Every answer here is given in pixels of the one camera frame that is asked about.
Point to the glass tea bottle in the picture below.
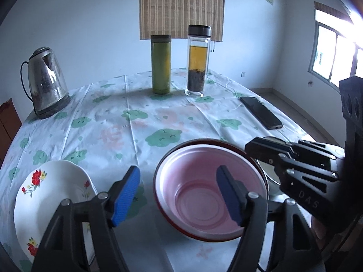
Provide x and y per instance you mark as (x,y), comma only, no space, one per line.
(198,62)

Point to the stainless steel bowl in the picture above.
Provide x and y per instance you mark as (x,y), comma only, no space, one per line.
(272,181)

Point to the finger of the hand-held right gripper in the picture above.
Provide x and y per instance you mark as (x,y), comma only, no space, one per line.
(263,147)
(320,147)

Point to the floral tablecloth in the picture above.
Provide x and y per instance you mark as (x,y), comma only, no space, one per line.
(113,136)

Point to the stainless steel electric kettle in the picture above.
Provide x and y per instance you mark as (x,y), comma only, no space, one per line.
(46,79)

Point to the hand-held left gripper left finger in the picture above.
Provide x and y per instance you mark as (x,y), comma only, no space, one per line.
(127,195)

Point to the window with frame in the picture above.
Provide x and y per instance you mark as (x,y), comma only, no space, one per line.
(326,51)

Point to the white plate with red flowers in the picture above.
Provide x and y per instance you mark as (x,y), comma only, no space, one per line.
(56,187)

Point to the dark kettle base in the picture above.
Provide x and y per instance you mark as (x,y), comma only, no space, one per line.
(54,109)

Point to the green thermos bottle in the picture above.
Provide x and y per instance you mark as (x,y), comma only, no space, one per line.
(161,65)

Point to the bamboo window blind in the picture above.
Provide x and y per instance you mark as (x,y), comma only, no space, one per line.
(181,5)

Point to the pink bowl with red rim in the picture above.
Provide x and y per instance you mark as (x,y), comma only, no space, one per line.
(198,198)

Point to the black smartphone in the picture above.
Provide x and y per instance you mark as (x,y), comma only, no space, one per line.
(262,113)

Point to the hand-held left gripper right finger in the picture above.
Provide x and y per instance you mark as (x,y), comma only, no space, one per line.
(227,195)

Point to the brown wooden cabinet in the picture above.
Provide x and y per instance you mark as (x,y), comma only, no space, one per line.
(8,124)

